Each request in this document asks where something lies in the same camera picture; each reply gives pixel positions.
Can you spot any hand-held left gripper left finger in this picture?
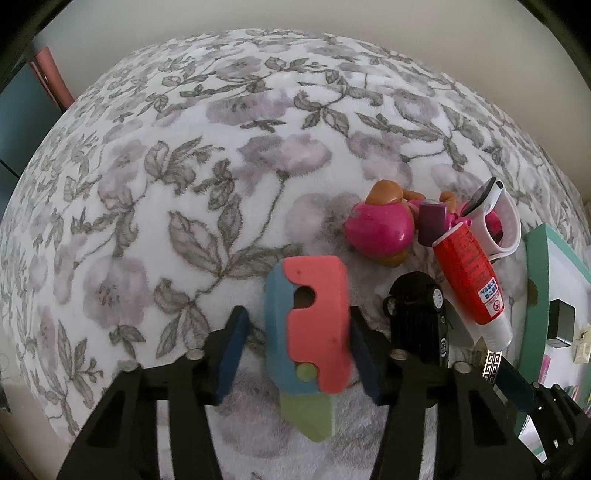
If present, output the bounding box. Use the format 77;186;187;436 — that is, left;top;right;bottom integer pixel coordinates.
55;305;252;480

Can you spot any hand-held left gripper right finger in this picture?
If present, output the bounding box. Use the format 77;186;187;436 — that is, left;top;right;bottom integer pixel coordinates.
347;307;542;480

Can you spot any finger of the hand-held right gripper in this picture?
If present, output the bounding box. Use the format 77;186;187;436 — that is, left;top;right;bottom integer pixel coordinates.
496;354;591;468

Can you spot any gold patterned lighter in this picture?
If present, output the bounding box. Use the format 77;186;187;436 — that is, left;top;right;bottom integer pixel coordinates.
482;350;505;385

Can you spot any orange blue green toy knife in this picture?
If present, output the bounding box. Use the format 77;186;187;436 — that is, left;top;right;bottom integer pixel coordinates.
264;255;352;444

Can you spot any black toy car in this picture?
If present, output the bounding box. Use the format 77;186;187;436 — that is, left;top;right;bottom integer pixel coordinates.
383;272;448;370

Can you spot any red glue tube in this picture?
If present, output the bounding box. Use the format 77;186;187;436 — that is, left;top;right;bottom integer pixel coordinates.
431;222;514;350

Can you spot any teal cardboard box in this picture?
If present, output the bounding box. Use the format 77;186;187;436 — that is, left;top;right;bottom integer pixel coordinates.
517;224;591;459

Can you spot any pink toy dog figure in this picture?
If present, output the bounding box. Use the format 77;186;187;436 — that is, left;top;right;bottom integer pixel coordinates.
345;179;462;269

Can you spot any white smart watch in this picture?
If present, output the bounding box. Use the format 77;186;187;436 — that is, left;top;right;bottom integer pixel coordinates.
459;176;522;262

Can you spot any dark grey block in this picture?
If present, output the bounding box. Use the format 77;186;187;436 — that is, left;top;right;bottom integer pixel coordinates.
549;300;578;348

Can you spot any floral blanket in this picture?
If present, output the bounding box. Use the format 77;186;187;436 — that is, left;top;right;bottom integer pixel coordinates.
0;28;587;480

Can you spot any dark teal cabinet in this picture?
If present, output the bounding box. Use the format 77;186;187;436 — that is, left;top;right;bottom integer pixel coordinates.
0;65;62;204

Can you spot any pink bed rail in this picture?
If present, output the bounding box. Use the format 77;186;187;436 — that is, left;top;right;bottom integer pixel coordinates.
31;46;75;109

